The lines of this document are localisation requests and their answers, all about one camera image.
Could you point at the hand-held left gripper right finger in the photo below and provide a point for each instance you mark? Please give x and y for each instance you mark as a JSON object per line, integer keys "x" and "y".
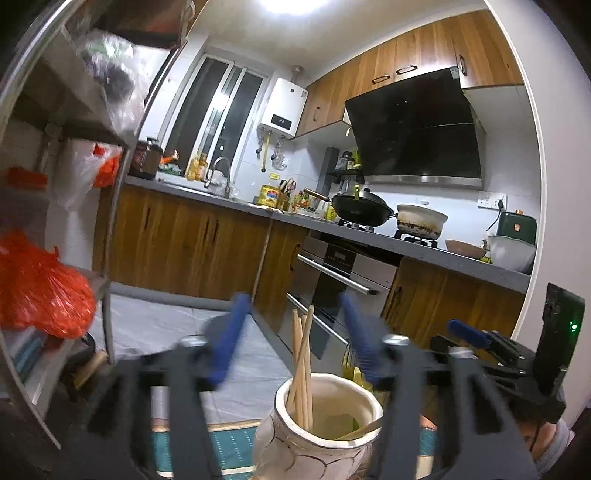
{"x": 358, "y": 332}

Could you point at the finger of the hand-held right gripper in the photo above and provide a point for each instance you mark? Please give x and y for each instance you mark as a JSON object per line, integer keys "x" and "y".
{"x": 466, "y": 331}
{"x": 471, "y": 357}

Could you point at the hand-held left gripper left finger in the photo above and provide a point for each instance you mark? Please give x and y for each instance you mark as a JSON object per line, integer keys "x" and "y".
{"x": 231, "y": 332}

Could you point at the yellow plastic spoon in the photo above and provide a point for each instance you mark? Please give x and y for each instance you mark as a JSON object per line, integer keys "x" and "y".
{"x": 358, "y": 376}

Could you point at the wooden chopstick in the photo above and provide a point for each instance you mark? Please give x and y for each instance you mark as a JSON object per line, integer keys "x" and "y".
{"x": 298, "y": 360}
{"x": 304, "y": 378}
{"x": 304, "y": 350}
{"x": 358, "y": 429}

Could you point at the cream ceramic utensil jar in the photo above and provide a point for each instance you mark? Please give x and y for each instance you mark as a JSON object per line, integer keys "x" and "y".
{"x": 286, "y": 457}

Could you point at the person's right forearm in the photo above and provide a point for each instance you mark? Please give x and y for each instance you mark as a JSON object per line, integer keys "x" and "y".
{"x": 554, "y": 443}

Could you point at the wooden base cabinet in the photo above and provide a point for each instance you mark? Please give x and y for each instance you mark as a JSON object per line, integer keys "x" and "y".
{"x": 184, "y": 240}
{"x": 452, "y": 300}

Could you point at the stainless built-in oven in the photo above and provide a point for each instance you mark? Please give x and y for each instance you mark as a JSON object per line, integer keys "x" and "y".
{"x": 341, "y": 263}

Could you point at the brown shallow bowl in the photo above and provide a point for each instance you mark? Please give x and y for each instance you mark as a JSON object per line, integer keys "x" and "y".
{"x": 464, "y": 249}

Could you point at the large white bowl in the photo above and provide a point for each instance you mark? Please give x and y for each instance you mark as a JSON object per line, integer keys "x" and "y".
{"x": 512, "y": 254}

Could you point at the teal patterned mat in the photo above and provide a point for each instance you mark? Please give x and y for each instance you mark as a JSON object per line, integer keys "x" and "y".
{"x": 231, "y": 447}

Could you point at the green kitchen appliance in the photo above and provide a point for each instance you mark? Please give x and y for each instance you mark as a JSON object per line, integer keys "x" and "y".
{"x": 517, "y": 224}

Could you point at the white casserole pot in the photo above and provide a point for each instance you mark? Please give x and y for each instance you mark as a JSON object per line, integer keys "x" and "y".
{"x": 420, "y": 221}

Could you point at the black wok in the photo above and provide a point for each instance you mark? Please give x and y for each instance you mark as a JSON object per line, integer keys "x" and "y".
{"x": 360, "y": 207}

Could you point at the cluster of seasoning bottles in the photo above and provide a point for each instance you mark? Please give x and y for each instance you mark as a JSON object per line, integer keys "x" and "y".
{"x": 309, "y": 205}

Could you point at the yellow tin can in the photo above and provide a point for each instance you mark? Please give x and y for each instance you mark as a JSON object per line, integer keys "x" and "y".
{"x": 270, "y": 194}

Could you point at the knife block with scissors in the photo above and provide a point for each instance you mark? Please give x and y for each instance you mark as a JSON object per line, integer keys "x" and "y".
{"x": 285, "y": 198}

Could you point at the chrome kitchen faucet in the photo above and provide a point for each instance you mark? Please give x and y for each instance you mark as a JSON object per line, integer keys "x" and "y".
{"x": 228, "y": 177}

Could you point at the dark pressure cooker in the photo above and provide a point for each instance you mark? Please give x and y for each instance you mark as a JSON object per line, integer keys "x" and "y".
{"x": 147, "y": 159}

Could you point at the large red plastic bag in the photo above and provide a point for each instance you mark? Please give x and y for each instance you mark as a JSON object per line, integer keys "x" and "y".
{"x": 41, "y": 290}

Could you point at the black range hood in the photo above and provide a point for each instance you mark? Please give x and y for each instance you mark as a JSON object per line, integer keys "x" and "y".
{"x": 415, "y": 134}

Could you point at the stack of books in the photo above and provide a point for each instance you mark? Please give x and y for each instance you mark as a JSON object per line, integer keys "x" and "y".
{"x": 27, "y": 355}

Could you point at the small red plastic bag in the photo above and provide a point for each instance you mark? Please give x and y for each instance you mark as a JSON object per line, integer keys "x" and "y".
{"x": 108, "y": 168}

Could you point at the sliding glass window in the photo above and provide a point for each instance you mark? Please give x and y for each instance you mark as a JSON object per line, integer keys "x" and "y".
{"x": 207, "y": 115}

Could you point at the white plastic bag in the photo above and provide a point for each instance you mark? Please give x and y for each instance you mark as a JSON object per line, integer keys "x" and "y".
{"x": 78, "y": 175}

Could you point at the white water heater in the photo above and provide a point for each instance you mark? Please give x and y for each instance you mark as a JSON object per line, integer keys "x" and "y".
{"x": 284, "y": 106}

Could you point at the stainless steel shelf rack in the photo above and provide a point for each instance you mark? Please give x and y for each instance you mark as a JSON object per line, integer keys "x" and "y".
{"x": 78, "y": 124}

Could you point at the clear plastic bag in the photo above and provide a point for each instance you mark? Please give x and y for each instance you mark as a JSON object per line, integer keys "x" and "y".
{"x": 115, "y": 83}

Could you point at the ceiling light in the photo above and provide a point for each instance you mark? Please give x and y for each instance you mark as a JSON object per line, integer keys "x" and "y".
{"x": 291, "y": 4}

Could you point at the white wall socket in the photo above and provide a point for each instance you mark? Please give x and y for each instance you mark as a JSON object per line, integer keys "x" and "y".
{"x": 490, "y": 201}

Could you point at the black wall spice rack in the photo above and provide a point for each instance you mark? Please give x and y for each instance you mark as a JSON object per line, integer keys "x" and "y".
{"x": 344, "y": 170}

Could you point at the wooden wall cabinets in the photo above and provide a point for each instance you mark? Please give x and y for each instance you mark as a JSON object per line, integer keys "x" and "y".
{"x": 332, "y": 101}

